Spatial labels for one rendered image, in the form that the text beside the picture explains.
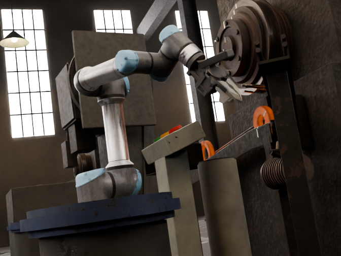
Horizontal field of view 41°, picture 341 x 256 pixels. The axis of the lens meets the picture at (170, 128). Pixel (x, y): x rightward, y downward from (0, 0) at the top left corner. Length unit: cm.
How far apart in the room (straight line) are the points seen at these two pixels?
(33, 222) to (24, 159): 1118
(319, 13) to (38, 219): 158
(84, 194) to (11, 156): 1030
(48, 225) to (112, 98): 112
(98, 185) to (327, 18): 116
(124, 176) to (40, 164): 1023
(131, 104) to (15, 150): 750
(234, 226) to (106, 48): 377
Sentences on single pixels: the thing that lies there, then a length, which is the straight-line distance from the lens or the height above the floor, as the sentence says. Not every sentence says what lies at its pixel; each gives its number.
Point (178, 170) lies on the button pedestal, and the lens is 128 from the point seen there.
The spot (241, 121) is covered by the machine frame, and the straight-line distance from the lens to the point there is 259.
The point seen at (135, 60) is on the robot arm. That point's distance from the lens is 152.
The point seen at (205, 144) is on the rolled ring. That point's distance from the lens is 286.
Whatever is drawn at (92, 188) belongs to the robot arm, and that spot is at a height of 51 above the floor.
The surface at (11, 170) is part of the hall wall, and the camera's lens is 1200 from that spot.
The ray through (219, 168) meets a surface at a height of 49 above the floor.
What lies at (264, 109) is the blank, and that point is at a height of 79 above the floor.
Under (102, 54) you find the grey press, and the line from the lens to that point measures 490.
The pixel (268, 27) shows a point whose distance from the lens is 217.
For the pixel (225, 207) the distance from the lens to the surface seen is 136.
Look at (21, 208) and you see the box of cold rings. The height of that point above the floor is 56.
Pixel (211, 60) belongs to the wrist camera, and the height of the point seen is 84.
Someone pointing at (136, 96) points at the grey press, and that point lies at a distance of 488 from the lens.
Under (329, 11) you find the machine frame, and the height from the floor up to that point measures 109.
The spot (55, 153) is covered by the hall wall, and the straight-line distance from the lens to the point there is 1210.
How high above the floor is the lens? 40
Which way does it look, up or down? 9 degrees up
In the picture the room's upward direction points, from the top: 8 degrees counter-clockwise
